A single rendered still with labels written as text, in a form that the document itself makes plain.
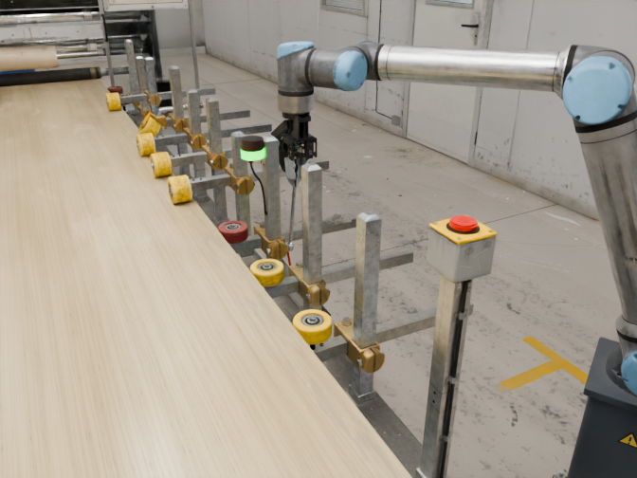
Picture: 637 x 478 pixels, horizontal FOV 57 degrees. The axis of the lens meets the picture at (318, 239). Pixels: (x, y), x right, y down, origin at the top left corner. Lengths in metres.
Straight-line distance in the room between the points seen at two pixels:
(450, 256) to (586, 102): 0.50
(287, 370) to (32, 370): 0.46
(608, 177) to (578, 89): 0.18
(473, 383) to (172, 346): 1.60
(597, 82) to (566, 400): 1.59
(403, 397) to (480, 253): 1.59
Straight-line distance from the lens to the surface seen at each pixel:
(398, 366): 2.56
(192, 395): 1.05
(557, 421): 2.46
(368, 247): 1.11
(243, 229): 1.59
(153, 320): 1.26
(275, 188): 1.55
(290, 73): 1.47
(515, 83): 1.42
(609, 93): 1.23
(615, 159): 1.27
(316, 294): 1.39
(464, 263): 0.86
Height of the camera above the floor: 1.58
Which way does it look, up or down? 26 degrees down
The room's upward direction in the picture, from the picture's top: straight up
